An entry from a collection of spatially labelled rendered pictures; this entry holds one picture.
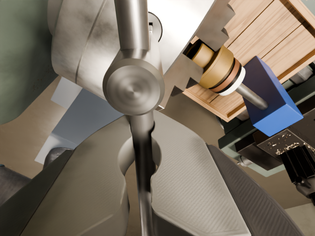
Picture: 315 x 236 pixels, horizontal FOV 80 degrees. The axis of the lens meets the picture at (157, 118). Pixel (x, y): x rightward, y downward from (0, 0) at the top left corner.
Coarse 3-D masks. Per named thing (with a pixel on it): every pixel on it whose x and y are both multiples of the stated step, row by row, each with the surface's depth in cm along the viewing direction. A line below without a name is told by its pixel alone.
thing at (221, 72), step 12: (192, 48) 38; (204, 48) 33; (192, 60) 33; (204, 60) 33; (216, 60) 32; (228, 60) 33; (204, 72) 33; (216, 72) 33; (228, 72) 34; (240, 72) 35; (204, 84) 36; (216, 84) 36; (228, 84) 35
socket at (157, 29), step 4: (148, 12) 18; (148, 16) 19; (152, 16) 19; (156, 16) 19; (152, 20) 19; (156, 20) 19; (152, 24) 21; (156, 24) 19; (160, 24) 19; (152, 28) 22; (156, 28) 19; (160, 28) 19; (156, 32) 19; (160, 32) 19; (156, 36) 19; (160, 36) 20
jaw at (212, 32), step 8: (224, 0) 28; (216, 8) 29; (224, 8) 28; (208, 16) 29; (216, 16) 29; (224, 16) 29; (232, 16) 29; (208, 24) 30; (216, 24) 30; (224, 24) 30; (200, 32) 31; (208, 32) 31; (216, 32) 31; (224, 32) 31; (208, 40) 32; (216, 40) 32; (224, 40) 32; (216, 48) 33
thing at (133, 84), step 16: (112, 64) 6; (128, 64) 6; (144, 64) 6; (160, 64) 8; (112, 80) 6; (128, 80) 6; (144, 80) 6; (160, 80) 6; (112, 96) 7; (128, 96) 7; (144, 96) 7; (160, 96) 7; (128, 112) 7; (144, 112) 7
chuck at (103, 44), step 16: (112, 0) 18; (160, 0) 18; (176, 0) 18; (192, 0) 18; (208, 0) 19; (112, 16) 18; (160, 16) 19; (176, 16) 19; (192, 16) 19; (96, 32) 19; (112, 32) 19; (176, 32) 19; (192, 32) 19; (96, 48) 20; (112, 48) 20; (160, 48) 20; (176, 48) 20; (80, 64) 23; (96, 64) 22; (80, 80) 26; (96, 80) 24
